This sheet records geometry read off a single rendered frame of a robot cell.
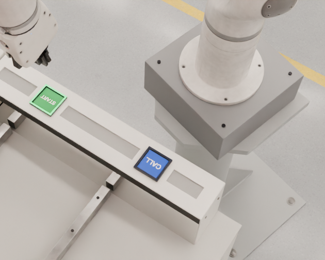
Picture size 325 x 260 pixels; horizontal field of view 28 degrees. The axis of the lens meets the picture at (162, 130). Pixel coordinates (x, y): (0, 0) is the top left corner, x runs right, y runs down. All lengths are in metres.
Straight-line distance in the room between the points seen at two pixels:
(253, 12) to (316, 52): 1.63
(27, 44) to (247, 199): 1.36
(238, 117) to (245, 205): 0.94
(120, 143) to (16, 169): 0.27
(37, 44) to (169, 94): 0.40
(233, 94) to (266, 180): 0.98
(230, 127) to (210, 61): 0.15
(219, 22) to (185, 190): 0.33
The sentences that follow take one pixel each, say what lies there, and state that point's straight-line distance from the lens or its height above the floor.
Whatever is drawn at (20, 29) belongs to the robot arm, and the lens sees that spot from 1.07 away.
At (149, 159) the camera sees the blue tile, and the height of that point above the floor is 0.96.
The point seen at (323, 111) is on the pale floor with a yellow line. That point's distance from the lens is 2.57.
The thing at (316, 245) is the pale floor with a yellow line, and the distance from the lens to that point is 2.32.
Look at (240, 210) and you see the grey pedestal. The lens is 2.29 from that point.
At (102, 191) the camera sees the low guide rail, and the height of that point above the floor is 0.85.
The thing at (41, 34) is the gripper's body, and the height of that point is 1.21.
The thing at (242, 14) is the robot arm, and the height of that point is 1.25.
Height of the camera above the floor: 2.10
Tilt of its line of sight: 60 degrees down
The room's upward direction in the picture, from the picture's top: 5 degrees clockwise
